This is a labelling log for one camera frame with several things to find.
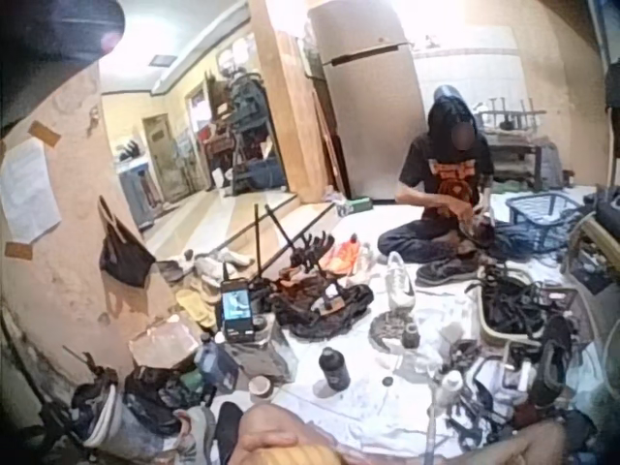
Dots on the black metal shoe stand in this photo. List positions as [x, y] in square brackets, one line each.
[302, 257]

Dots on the orange shoe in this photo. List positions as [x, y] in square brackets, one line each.
[341, 257]

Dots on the green box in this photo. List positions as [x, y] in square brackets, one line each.
[358, 206]

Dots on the black shoe pile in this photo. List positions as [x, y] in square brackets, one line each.
[334, 310]

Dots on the white sneaker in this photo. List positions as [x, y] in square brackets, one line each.
[399, 283]

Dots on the black phone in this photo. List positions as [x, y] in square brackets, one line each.
[237, 310]

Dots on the leaning wooden board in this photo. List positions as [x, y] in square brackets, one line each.
[300, 116]

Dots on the cluttered furniture heap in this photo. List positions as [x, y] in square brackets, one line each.
[247, 131]

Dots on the grey patterned shoe sole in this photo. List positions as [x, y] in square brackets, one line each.
[385, 331]

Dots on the dark sneaker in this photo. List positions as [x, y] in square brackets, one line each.
[443, 273]

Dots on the black plastic bottle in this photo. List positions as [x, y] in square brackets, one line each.
[334, 370]

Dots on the small black jar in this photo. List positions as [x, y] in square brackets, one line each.
[411, 336]

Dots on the silver refrigerator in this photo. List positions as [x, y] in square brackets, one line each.
[373, 97]

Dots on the blue plastic jug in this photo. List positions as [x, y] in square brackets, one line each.
[213, 363]

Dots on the wooden door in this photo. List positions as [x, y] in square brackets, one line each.
[164, 160]

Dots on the small black cap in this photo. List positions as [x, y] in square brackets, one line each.
[387, 381]

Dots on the brown cardboard piece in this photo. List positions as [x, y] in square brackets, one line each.
[162, 344]

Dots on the black hanging bag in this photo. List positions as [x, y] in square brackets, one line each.
[121, 257]

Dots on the white floor cloth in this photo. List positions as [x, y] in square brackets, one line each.
[387, 416]

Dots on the white plastic bottle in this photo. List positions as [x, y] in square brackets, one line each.
[450, 387]

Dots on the metal shelf rack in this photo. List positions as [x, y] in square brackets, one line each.
[508, 150]

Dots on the blue plastic basket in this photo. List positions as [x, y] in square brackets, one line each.
[542, 220]

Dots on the heap of dark shoes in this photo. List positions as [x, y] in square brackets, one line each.
[140, 397]

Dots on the rattan chair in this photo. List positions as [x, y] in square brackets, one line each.
[588, 247]

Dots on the brown tape strip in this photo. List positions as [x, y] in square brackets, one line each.
[43, 133]

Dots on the white paper sheet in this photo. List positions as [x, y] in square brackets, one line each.
[26, 194]

